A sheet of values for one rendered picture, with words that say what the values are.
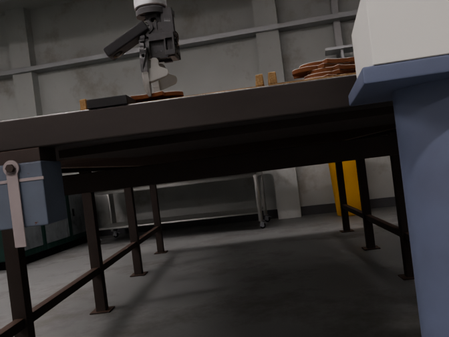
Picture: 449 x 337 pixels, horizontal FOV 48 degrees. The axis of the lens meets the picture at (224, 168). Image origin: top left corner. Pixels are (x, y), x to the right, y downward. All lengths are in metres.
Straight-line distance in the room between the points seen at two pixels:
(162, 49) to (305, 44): 5.85
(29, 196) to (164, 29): 0.48
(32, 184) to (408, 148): 0.66
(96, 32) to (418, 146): 7.17
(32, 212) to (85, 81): 6.70
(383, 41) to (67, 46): 7.37
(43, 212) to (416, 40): 0.70
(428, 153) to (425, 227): 0.10
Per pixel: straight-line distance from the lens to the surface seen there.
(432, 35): 0.62
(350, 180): 6.26
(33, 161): 1.01
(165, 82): 1.25
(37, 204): 1.00
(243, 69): 7.01
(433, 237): 0.70
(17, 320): 2.26
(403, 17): 0.62
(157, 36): 1.19
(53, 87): 7.88
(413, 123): 0.70
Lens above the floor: 0.78
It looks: level
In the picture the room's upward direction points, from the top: 7 degrees counter-clockwise
